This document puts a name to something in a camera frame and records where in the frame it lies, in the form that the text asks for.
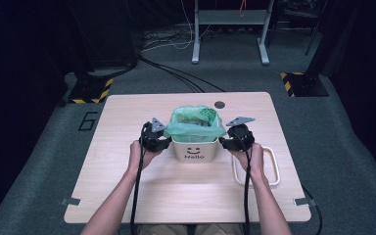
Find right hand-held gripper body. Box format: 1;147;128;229
225;117;257;153

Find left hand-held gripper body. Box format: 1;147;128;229
139;117;169;154

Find green plastic bin bag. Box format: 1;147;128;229
164;105;227;144

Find cream bin with smiley face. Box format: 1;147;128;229
170;135;219;164

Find cream plastic bin rim ring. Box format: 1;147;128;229
231;146;281;190

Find person's left hand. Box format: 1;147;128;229
128;140;163;174

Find person's right hand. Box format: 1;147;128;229
231;142;265;179

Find grey tape piece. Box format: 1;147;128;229
61;197;81;208
293;197;317;208

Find dark panel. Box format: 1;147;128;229
67;0;140;71

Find right hand-held gripper black cable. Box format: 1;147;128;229
234;130;255;235

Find hand-held gripper black cable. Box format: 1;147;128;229
129;125;145;235
234;130;255;235

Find left hand-held gripper black cable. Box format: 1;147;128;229
129;125;145;235

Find black floor cable bundle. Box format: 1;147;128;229
139;54;226;93

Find black yellow striped base plate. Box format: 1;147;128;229
68;72;115;105
280;71;330;98

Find white floor cables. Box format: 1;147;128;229
141;0;210;53

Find thin black floor cable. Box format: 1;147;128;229
302;185;323;235

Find white metal desk frame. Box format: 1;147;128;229
191;0;271;66

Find black stand post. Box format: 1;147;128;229
305;0;352;77

